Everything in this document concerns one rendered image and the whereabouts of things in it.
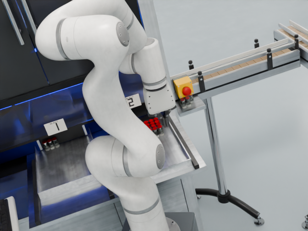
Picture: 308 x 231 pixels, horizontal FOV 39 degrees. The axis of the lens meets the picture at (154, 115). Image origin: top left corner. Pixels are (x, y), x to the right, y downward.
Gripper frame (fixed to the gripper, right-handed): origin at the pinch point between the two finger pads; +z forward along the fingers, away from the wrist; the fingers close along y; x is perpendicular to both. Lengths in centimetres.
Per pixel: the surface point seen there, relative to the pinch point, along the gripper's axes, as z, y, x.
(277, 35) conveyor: 19, -82, -71
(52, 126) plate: 7, 42, -35
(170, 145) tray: 22.2, -2.1, -14.4
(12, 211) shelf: 30, 69, -17
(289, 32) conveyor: 15, -85, -62
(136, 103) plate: 10.0, 5.0, -34.6
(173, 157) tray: 22.2, -1.0, -5.9
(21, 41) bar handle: -34, 40, -29
